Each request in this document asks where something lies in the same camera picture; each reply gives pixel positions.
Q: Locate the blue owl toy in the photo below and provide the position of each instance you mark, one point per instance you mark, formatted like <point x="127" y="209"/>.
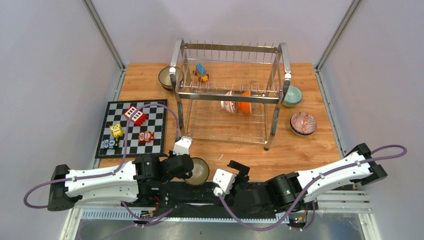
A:
<point x="111" y="143"/>

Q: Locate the dark patterned bowl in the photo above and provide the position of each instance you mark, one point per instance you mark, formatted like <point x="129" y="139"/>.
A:
<point x="200" y="172"/>

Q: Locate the small celadon green bowl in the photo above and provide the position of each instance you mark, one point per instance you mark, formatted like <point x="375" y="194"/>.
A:
<point x="291" y="104"/>

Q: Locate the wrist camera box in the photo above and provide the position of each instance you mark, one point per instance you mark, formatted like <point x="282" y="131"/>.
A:
<point x="224" y="181"/>
<point x="182" y="146"/>

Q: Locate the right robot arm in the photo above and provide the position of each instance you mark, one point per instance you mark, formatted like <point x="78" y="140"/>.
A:
<point x="355" y="167"/>

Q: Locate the red toy brick block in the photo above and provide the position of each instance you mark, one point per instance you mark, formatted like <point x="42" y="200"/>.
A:
<point x="135" y="115"/>

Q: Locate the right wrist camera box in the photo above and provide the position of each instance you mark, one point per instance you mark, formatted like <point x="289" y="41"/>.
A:
<point x="224" y="181"/>

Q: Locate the steel two-tier dish rack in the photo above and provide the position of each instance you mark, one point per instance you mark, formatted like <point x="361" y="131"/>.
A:
<point x="264" y="70"/>

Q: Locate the brown speckled bowl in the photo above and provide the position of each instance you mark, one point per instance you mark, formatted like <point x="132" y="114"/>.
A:
<point x="164" y="75"/>

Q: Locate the orange floral white bowl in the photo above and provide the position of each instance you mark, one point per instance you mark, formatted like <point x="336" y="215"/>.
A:
<point x="229" y="106"/>

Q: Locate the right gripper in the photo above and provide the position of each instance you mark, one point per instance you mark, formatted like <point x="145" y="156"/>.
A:
<point x="243" y="170"/>

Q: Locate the large ribbed celadon bowl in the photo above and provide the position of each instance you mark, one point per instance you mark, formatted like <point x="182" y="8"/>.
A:
<point x="293" y="94"/>

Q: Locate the orange bowl white inside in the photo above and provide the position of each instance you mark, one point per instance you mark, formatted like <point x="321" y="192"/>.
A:
<point x="245" y="107"/>

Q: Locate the orange geometric pattern bowl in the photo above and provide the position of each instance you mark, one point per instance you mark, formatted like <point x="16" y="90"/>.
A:
<point x="303" y="122"/>

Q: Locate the red robot toy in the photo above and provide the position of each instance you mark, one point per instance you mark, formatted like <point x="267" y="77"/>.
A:
<point x="146" y="136"/>

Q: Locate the black white chessboard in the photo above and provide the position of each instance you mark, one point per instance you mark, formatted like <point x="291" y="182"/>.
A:
<point x="156" y="122"/>

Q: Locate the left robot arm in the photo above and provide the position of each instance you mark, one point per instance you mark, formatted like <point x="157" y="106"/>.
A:
<point x="134" y="182"/>

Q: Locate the blue floral bowl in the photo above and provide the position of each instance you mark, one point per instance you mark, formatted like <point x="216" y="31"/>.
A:
<point x="300" y="133"/>

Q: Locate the yellow owl toy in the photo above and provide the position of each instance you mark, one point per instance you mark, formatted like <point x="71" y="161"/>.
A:
<point x="116" y="130"/>

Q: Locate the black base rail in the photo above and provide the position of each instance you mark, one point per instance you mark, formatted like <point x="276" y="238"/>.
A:
<point x="200" y="202"/>

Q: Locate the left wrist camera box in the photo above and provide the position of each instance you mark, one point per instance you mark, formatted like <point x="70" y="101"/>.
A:
<point x="182" y="146"/>

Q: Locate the toy brick car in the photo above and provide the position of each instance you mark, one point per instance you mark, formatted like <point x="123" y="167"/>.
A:
<point x="200" y="73"/>

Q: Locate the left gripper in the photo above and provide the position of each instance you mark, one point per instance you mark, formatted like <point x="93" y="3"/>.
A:
<point x="171" y="155"/>

